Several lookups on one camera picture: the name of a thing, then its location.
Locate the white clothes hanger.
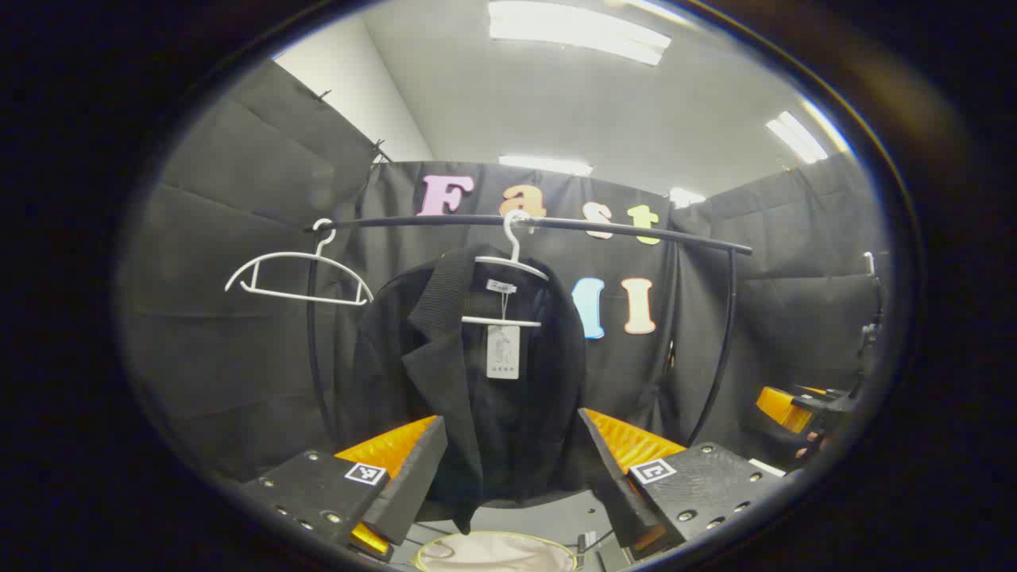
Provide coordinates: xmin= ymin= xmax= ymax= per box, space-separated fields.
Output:
xmin=461 ymin=211 xmax=551 ymax=328
xmin=225 ymin=218 xmax=374 ymax=307

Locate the white hang tag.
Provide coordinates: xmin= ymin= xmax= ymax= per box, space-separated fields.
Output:
xmin=486 ymin=324 xmax=521 ymax=381

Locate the black clothes rack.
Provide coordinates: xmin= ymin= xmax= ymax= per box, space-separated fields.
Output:
xmin=306 ymin=213 xmax=754 ymax=450

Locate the beige laundry hamper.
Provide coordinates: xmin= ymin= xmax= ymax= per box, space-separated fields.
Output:
xmin=412 ymin=531 xmax=579 ymax=572

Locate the black jacket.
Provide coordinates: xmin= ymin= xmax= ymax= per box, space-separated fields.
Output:
xmin=350 ymin=245 xmax=589 ymax=535

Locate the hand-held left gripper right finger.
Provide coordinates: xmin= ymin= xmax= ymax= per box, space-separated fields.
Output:
xmin=577 ymin=407 xmax=797 ymax=561

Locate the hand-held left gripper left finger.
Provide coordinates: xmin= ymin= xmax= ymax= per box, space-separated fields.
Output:
xmin=237 ymin=413 xmax=450 ymax=563

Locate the black backdrop cloth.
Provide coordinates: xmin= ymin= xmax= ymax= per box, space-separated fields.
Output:
xmin=119 ymin=60 xmax=891 ymax=485

